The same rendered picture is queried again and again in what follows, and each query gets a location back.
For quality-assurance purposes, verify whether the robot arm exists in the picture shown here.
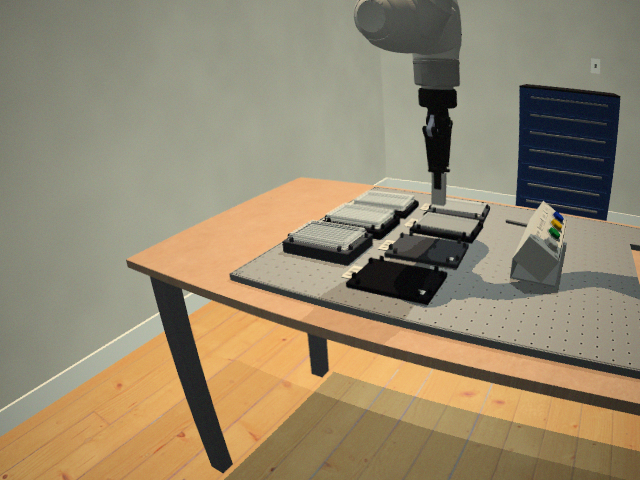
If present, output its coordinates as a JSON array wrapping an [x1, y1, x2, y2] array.
[[354, 0, 462, 90]]

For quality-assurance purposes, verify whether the white operator button panel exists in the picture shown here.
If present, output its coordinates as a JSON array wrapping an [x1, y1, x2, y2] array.
[[505, 201, 567, 287]]

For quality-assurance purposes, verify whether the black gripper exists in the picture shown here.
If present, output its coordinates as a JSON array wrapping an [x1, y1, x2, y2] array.
[[418, 88, 457, 206]]

